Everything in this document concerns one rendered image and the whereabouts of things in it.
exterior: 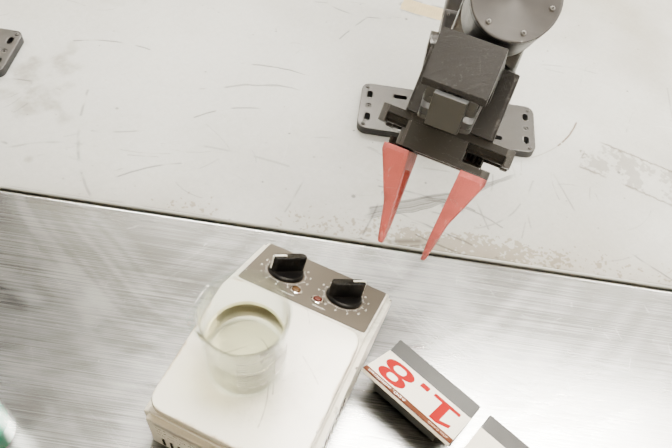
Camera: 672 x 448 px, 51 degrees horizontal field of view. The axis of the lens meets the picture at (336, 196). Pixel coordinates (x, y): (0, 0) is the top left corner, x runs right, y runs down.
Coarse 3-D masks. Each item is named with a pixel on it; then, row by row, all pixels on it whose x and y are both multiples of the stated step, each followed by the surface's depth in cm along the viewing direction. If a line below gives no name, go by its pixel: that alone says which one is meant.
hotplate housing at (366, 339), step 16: (256, 256) 63; (384, 304) 63; (368, 336) 58; (368, 352) 61; (352, 368) 55; (352, 384) 57; (336, 400) 54; (160, 416) 52; (336, 416) 54; (160, 432) 53; (176, 432) 51; (192, 432) 51; (320, 432) 52
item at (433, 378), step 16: (400, 352) 63; (416, 368) 62; (432, 368) 63; (432, 384) 62; (448, 384) 62; (400, 400) 57; (448, 400) 61; (464, 400) 61; (416, 416) 56; (432, 432) 56
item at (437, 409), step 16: (384, 368) 60; (400, 368) 61; (400, 384) 59; (416, 384) 60; (416, 400) 58; (432, 400) 59; (432, 416) 57; (448, 416) 58; (464, 416) 60; (448, 432) 56
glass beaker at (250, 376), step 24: (216, 288) 48; (240, 288) 50; (264, 288) 49; (192, 312) 46; (216, 312) 50; (288, 312) 47; (216, 360) 47; (240, 360) 45; (264, 360) 46; (216, 384) 51; (240, 384) 49; (264, 384) 50
